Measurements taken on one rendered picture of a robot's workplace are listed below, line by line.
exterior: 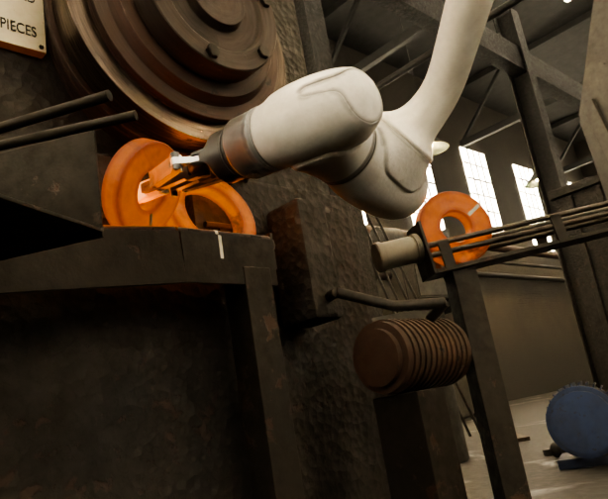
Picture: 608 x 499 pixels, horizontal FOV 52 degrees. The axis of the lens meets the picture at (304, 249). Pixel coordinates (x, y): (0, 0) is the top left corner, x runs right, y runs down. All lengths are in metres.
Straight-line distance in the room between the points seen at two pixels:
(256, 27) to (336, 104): 0.51
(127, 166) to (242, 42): 0.36
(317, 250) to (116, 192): 0.42
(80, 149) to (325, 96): 0.28
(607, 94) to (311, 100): 3.06
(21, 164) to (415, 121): 0.49
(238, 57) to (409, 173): 0.41
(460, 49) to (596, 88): 2.93
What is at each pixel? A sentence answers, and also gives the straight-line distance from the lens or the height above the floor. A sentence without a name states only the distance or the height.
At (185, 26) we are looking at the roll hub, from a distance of 1.09.
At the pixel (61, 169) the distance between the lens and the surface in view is 0.71.
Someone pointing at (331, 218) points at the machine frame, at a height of 0.81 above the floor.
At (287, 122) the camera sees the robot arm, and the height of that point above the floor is 0.73.
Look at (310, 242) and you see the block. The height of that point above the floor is 0.71.
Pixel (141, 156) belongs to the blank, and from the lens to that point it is 0.96.
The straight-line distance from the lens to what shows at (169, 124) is 1.08.
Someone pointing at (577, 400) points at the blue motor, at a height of 0.28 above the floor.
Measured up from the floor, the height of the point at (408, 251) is 0.66.
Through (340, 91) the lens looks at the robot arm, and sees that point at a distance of 0.74.
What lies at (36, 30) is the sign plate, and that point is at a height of 1.10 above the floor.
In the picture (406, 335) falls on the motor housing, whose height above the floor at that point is 0.50.
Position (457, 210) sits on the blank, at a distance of 1.28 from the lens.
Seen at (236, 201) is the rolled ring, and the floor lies 0.80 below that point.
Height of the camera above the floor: 0.39
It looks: 15 degrees up
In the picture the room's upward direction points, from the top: 10 degrees counter-clockwise
